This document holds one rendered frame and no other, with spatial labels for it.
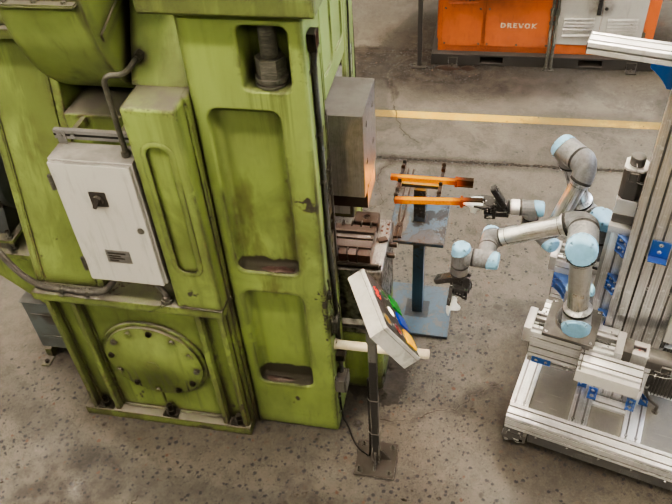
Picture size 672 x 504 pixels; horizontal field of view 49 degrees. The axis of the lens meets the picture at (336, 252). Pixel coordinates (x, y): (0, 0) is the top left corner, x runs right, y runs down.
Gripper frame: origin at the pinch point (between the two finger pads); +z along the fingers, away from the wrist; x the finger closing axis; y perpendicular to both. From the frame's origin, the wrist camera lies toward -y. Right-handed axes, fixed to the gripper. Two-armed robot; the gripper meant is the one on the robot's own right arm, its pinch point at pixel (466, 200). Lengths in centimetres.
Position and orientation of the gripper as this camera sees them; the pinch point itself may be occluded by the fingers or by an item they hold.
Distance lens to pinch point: 347.5
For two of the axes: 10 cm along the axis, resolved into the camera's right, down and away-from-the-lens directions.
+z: -9.8, -0.7, 2.0
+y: 0.9, 7.2, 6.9
